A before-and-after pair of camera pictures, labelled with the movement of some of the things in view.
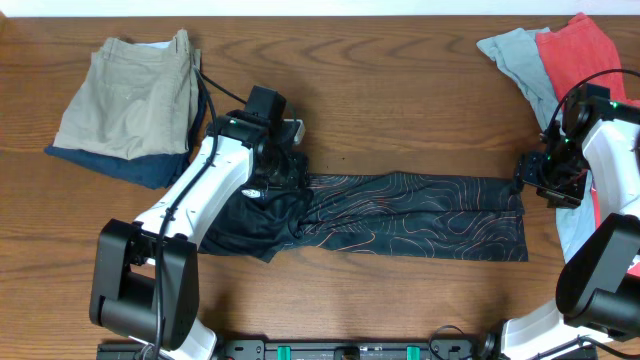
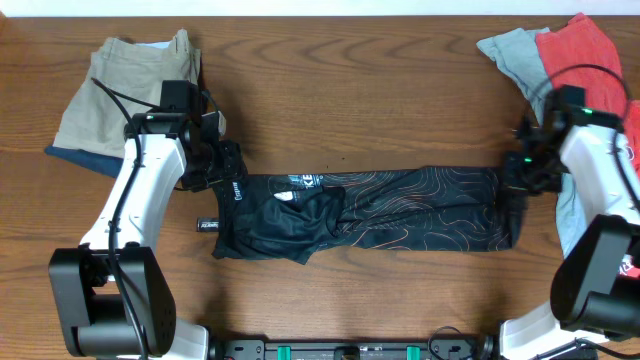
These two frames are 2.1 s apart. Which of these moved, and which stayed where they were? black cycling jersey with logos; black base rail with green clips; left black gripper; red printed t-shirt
Moved: left black gripper
Stayed: red printed t-shirt; black base rail with green clips; black cycling jersey with logos
